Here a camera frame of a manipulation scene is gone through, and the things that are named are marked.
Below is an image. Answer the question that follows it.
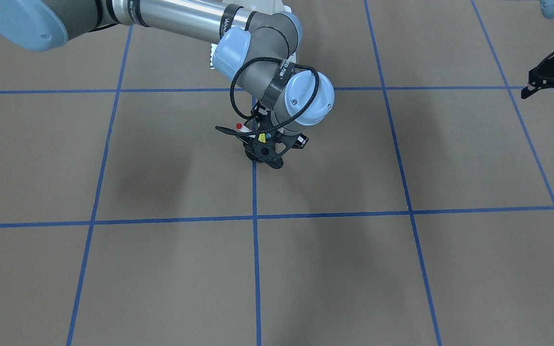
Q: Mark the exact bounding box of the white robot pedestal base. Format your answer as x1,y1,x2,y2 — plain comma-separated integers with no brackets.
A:
209,0,297,70

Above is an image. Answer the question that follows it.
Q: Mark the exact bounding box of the red and white marker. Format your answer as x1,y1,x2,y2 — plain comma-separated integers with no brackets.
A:
236,123,255,138

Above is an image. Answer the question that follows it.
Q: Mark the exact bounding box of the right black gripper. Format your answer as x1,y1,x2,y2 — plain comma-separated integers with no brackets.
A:
215,126,309,169

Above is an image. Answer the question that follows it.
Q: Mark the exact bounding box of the black mesh pen cup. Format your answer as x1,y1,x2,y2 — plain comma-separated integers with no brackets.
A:
243,138,279,164

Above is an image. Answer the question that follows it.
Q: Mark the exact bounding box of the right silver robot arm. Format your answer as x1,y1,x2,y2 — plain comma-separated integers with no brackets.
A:
0,0,335,169

